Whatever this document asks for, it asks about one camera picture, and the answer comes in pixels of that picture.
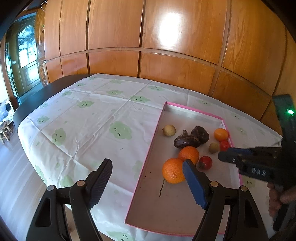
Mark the small orange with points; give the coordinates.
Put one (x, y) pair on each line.
(221, 134)

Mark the wooden panel cabinet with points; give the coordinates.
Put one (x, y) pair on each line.
(238, 52)

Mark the small wooden stool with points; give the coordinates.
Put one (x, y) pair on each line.
(6, 131)

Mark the person's right hand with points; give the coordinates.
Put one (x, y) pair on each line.
(276, 199)

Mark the small red fruit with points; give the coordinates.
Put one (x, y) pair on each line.
(224, 145)
(205, 163)

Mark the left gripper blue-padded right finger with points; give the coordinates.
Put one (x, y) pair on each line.
(244, 220)

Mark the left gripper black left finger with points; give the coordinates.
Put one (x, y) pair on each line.
(50, 222)

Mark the dark brown wrinkled fruit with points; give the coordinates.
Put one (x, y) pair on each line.
(186, 140)

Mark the wooden glass door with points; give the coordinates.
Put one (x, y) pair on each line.
(21, 55)

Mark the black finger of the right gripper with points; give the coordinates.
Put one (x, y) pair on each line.
(230, 157)

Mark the white tablecloth with green clouds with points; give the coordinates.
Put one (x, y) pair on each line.
(106, 116)

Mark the small tan round fruit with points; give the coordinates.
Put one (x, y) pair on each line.
(169, 130)

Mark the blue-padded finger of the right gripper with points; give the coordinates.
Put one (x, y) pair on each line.
(238, 151)

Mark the pink-rimmed white tray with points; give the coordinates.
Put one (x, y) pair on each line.
(170, 209)

